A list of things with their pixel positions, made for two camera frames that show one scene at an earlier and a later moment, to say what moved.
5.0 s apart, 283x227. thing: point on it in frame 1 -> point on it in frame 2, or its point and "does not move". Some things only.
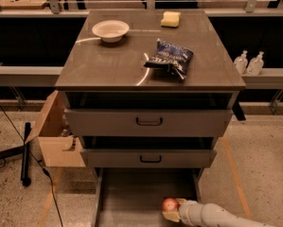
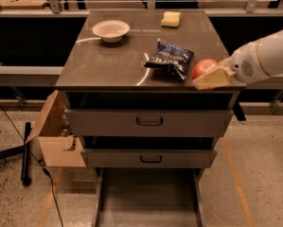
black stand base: (26, 176) does not move
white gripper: (187, 210) -> (244, 64)
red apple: (169, 204) -> (203, 66)
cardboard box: (59, 148) does not move
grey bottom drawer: (133, 197) does not move
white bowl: (111, 30) does not move
